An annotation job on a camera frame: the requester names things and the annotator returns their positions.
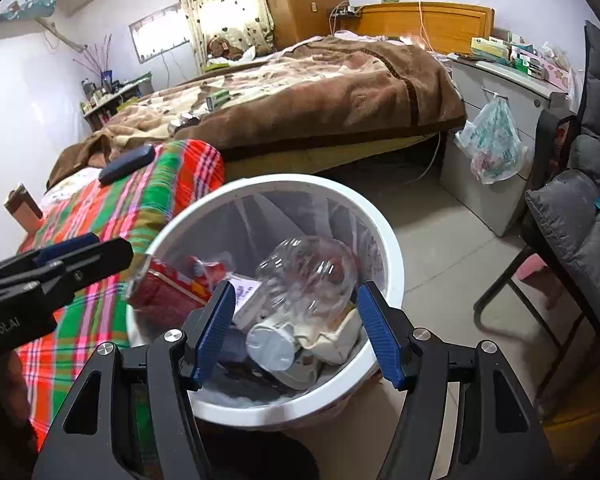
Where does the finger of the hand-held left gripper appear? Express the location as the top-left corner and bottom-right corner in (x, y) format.
(0, 237), (134, 312)
(0, 232), (101, 288)

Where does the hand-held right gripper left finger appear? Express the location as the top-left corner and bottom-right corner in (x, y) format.
(32, 280), (237, 480)

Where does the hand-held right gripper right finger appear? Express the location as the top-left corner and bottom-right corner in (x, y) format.
(357, 280), (556, 480)

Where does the white carton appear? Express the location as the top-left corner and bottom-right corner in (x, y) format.
(230, 275), (266, 326)

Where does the red drink carton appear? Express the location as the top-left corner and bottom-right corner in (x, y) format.
(127, 255), (213, 331)

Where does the clear plastic bottle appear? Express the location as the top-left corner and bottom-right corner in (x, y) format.
(254, 235), (361, 328)

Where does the white trash bin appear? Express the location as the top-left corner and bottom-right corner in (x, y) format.
(126, 174), (406, 423)

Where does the person's left hand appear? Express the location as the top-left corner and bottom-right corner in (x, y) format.
(0, 352), (31, 411)

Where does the brown thermos cup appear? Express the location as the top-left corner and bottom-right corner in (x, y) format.
(2, 183), (45, 233)

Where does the white floral bedsheet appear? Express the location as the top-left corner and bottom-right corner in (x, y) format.
(40, 167), (101, 213)

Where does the plaid tablecloth table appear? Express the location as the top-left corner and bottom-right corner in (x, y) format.
(17, 139), (226, 456)

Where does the dark glasses case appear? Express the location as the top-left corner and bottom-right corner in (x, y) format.
(98, 144), (157, 186)

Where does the shiny crumpled wrapper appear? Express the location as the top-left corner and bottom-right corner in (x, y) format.
(167, 112), (202, 137)

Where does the white shelf desk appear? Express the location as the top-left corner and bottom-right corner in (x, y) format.
(82, 72), (153, 131)

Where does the row of cosmetic bottles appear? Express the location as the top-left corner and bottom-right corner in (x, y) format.
(80, 77), (116, 111)

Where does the pink stool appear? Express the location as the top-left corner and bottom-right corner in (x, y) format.
(517, 252), (548, 281)

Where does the vase with purple branches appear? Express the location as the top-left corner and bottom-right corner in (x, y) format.
(72, 35), (116, 93)

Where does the white air conditioner pipe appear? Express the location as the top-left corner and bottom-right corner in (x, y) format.
(35, 17), (88, 53)

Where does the hanging plastic bag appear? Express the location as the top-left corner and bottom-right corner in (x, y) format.
(454, 95), (528, 186)

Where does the grey padded chair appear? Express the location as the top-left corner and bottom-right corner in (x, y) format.
(472, 20), (600, 411)

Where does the small window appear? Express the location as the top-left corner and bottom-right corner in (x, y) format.
(129, 4), (193, 65)

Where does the brown teddy bear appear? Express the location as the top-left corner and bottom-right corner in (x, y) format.
(206, 35), (246, 63)

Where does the air conditioner with printed cover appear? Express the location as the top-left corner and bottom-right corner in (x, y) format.
(0, 0), (58, 23)

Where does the bed with brown blanket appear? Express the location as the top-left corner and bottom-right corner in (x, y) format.
(46, 34), (467, 191)

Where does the grey bedside cabinet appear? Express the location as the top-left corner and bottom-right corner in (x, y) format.
(440, 55), (581, 238)

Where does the patterned curtain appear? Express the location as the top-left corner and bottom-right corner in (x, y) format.
(171, 0), (276, 73)

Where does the pile of medicine boxes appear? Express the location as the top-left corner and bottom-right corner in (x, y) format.
(470, 34), (573, 81)

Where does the wooden headboard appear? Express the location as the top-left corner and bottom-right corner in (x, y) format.
(352, 1), (496, 56)

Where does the wooden wardrobe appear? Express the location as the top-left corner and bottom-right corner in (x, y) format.
(255, 0), (351, 48)

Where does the orange cable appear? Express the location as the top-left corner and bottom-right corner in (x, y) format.
(415, 2), (433, 53)

